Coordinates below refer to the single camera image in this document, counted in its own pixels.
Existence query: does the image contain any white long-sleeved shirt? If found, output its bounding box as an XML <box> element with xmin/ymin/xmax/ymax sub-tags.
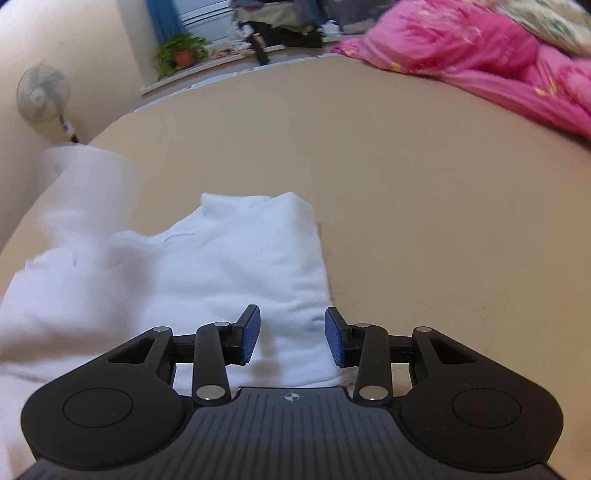
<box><xmin>0</xmin><ymin>143</ymin><xmax>331</xmax><ymax>480</ymax></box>

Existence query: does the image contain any pink quilt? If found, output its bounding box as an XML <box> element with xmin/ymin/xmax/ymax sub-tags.
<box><xmin>332</xmin><ymin>0</ymin><xmax>591</xmax><ymax>148</ymax></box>

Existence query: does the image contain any white standing fan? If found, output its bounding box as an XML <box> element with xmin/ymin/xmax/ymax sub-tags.
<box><xmin>16</xmin><ymin>60</ymin><xmax>81</xmax><ymax>144</ymax></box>

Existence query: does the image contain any black garment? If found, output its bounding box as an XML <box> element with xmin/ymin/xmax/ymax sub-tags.
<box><xmin>249</xmin><ymin>21</ymin><xmax>324</xmax><ymax>65</ymax></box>

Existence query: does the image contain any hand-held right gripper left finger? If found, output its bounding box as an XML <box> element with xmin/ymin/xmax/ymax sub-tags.
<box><xmin>108</xmin><ymin>304</ymin><xmax>262</xmax><ymax>408</ymax></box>

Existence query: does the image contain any white window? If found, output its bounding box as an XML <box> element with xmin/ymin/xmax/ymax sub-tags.
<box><xmin>178</xmin><ymin>0</ymin><xmax>234</xmax><ymax>42</ymax></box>

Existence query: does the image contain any pile of clothes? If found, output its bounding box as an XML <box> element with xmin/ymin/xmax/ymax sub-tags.
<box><xmin>228</xmin><ymin>0</ymin><xmax>333</xmax><ymax>47</ymax></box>

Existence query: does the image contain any white floral quilt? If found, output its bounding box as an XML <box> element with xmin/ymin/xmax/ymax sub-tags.
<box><xmin>494</xmin><ymin>0</ymin><xmax>591</xmax><ymax>56</ymax></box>

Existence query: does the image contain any blue curtain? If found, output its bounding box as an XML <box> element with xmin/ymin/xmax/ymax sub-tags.
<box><xmin>145</xmin><ymin>0</ymin><xmax>183</xmax><ymax>47</ymax></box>

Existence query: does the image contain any potted green plant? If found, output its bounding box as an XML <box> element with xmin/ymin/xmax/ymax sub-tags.
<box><xmin>151</xmin><ymin>33</ymin><xmax>213</xmax><ymax>81</ymax></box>

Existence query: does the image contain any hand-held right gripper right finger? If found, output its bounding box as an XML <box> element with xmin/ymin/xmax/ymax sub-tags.
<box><xmin>324</xmin><ymin>306</ymin><xmax>467</xmax><ymax>408</ymax></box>

